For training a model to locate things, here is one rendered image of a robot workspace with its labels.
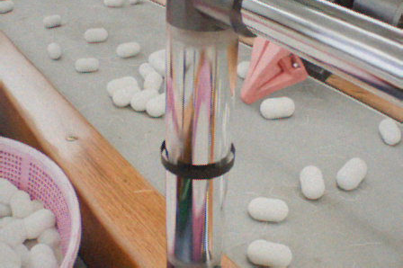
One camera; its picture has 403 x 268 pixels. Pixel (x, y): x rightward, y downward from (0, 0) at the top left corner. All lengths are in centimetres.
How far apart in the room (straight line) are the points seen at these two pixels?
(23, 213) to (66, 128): 10
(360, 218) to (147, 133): 22
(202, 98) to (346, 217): 28
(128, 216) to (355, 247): 17
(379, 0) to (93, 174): 34
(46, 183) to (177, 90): 28
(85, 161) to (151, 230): 10
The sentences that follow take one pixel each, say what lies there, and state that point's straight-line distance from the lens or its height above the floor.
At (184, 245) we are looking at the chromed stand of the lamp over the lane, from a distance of 19.
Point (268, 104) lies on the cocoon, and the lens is 52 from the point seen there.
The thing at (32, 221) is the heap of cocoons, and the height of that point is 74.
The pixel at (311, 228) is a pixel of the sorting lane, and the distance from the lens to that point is 39.
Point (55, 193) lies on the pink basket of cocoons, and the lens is 40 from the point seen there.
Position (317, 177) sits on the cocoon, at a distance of 42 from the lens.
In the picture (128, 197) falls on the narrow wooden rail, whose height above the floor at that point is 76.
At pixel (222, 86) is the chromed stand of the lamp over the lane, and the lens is 15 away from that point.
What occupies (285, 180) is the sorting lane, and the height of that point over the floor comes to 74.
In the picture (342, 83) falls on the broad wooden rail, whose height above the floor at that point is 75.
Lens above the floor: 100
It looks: 30 degrees down
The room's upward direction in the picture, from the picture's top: 2 degrees clockwise
